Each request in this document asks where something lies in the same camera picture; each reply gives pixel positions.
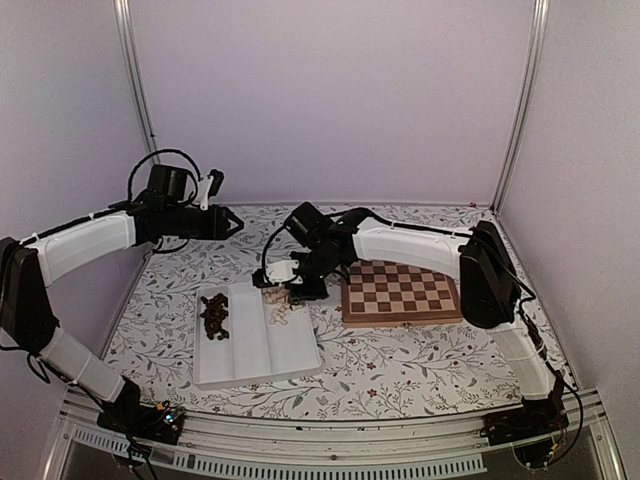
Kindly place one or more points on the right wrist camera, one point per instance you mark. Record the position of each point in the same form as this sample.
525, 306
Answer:
278, 274

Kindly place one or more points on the left aluminium frame post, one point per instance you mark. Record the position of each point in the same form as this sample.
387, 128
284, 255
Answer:
124, 23

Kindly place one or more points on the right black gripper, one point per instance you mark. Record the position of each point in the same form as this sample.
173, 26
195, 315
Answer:
318, 292

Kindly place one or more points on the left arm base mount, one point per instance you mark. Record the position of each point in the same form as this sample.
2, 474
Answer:
162, 423

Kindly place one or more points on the right aluminium frame post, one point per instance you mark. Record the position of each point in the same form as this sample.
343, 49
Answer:
531, 68

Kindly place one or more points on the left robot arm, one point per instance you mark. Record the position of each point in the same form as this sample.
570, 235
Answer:
175, 203

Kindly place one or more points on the aluminium frame post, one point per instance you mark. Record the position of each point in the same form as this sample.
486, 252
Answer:
531, 68
124, 23

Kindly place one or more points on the dark chess pieces pile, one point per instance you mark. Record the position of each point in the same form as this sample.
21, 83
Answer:
215, 313

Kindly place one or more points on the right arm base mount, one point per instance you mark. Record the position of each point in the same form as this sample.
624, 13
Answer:
525, 425

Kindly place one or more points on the light chess pieces pile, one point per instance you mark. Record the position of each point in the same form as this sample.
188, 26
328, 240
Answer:
280, 304

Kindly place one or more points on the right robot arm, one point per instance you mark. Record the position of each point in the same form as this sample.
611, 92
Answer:
491, 296

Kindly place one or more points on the floral patterned table mat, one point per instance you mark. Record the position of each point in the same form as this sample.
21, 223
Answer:
366, 374

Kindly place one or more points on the wooden chessboard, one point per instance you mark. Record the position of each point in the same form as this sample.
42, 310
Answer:
379, 294

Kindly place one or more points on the white divided tray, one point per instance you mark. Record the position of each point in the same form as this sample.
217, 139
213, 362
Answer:
259, 348

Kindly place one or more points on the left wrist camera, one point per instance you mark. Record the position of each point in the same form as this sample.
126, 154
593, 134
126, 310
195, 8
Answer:
208, 187

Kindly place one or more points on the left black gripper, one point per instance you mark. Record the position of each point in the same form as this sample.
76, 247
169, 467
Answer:
218, 224

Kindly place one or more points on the front aluminium rail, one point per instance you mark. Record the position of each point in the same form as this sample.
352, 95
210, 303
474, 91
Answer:
436, 447

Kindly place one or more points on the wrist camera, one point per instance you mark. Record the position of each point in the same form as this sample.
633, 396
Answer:
208, 187
278, 274

